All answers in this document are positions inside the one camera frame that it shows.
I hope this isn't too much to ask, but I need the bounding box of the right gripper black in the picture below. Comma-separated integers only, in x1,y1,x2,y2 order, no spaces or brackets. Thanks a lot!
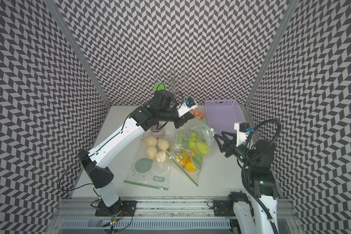
214,131,255,168

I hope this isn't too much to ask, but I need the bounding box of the zip bag with green pears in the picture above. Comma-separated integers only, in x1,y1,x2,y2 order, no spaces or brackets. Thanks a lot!
175,117,217,158

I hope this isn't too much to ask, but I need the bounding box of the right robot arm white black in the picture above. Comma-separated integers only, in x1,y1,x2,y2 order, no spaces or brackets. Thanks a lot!
214,119,282,234

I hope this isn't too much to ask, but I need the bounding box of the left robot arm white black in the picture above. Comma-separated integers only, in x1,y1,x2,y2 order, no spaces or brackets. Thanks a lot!
78,90,198,208

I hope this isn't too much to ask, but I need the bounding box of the zip bag with orange fruit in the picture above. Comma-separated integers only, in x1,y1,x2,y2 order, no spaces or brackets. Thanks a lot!
166,148,203,186

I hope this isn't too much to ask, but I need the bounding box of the zip bag with beige fruit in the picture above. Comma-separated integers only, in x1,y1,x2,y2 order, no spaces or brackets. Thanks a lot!
124,133,174,190

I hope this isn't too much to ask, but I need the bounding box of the lilac mug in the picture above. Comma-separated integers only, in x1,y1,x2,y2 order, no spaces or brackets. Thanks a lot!
150,126,166,136

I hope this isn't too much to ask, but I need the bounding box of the orange patterned small bowl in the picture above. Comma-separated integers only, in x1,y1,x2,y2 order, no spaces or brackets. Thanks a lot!
192,109,205,120

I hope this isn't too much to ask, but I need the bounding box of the purple plastic basket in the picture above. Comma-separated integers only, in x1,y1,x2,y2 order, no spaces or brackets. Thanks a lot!
205,99,247,134

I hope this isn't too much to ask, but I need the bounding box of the green plastic goblet upside down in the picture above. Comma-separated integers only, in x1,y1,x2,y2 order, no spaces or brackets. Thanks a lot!
154,82,167,91

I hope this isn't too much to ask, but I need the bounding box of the chrome mug tree stand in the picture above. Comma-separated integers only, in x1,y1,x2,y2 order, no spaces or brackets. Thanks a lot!
155,70,189,93

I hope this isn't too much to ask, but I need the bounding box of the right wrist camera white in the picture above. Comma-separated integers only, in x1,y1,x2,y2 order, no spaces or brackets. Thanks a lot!
234,122,250,147

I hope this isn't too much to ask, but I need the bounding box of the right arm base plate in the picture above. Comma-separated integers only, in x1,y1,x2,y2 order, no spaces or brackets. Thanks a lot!
213,200,236,217

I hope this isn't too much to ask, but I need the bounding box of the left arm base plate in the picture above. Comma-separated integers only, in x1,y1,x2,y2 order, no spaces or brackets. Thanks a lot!
95,200,137,217

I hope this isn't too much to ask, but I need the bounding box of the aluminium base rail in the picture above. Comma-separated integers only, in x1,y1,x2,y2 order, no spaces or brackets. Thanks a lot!
45,196,306,234

